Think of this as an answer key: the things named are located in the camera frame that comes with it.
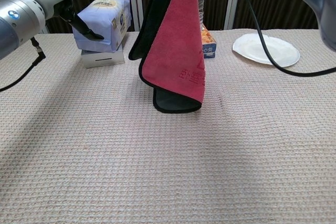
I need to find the white paper plate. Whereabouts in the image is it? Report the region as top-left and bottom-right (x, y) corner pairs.
(232, 33), (301, 68)

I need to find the orange and blue tissue box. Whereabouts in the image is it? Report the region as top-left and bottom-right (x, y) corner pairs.
(201, 23), (217, 59)

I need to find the white cardboard box with slot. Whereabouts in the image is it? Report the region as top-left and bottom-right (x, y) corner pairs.
(80, 45), (125, 69)

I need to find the pink and black towel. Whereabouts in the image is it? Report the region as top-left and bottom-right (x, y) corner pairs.
(128, 0), (206, 114)

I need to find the lavender paper tissue pack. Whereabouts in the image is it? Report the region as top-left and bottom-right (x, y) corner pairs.
(72, 0), (132, 53)

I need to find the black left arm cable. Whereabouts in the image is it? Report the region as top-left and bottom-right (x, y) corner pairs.
(0, 37), (47, 92)

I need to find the beige woven tablecloth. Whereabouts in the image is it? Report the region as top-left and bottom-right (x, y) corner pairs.
(0, 28), (336, 224)

